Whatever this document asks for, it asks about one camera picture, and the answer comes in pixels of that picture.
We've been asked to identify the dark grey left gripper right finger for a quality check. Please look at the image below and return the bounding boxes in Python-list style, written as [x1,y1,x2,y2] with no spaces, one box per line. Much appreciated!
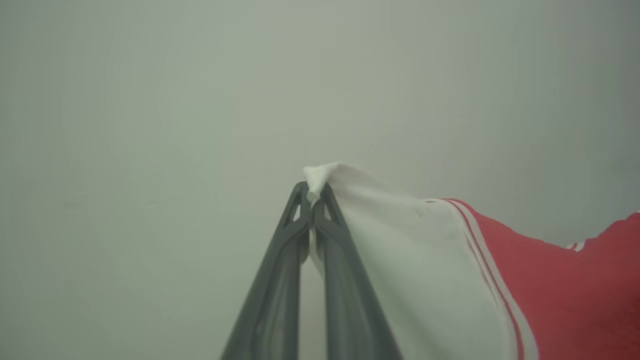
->
[311,182,404,360]

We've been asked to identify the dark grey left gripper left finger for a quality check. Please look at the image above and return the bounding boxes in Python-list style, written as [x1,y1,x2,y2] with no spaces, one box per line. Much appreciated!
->
[220,181,314,360]

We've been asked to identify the red and white jersey garment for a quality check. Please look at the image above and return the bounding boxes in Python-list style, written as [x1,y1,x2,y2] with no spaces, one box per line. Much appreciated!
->
[303,161,640,360]

